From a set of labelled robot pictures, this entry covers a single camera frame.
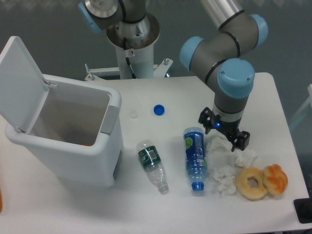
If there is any clear bottle with green label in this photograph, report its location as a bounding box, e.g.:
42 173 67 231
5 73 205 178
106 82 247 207
136 139 169 195

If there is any white bottle cap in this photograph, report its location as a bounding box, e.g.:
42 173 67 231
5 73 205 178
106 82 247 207
129 110 138 119

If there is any white frame at right edge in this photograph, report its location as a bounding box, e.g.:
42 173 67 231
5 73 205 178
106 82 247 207
289 84 312 131

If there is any blue bottle cap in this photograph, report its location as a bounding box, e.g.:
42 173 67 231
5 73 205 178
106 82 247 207
153 104 165 116

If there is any crumpled white tissue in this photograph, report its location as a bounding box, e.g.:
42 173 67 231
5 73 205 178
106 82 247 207
211 165 236 198
206 137 232 154
235 149 257 168

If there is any white trash bin open lid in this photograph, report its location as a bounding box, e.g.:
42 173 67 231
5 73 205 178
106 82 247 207
0 36 123 187

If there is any crumpled white tissue right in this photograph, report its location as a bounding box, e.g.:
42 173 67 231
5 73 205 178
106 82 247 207
235 149 257 168

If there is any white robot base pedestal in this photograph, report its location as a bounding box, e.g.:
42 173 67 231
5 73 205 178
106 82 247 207
85 13 173 80

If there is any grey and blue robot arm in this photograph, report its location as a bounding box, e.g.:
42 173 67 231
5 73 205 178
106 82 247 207
78 0 268 150

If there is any ring donut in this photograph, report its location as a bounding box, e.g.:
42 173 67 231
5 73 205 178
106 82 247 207
235 167 268 200

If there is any black cable on pedestal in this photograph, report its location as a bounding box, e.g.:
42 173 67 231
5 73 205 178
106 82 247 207
122 38 137 79

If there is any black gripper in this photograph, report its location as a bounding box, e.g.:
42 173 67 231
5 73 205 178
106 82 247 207
198 107 250 152

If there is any orange glazed bread roll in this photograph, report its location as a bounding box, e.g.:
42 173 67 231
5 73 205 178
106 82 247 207
263 164 288 195

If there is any blue plastic bottle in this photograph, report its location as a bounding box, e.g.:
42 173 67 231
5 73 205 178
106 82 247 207
183 127 208 196

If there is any black device at table edge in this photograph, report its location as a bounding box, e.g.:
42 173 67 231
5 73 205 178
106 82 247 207
293 198 312 224

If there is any crumpled white tissue upper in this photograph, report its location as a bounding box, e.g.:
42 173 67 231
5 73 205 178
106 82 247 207
206 137 232 154

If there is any orange object at left edge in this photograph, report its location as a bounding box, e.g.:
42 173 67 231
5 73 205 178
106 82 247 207
0 185 3 213

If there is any crumpled white tissue lower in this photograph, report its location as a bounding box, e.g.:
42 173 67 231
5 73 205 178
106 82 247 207
211 165 236 198

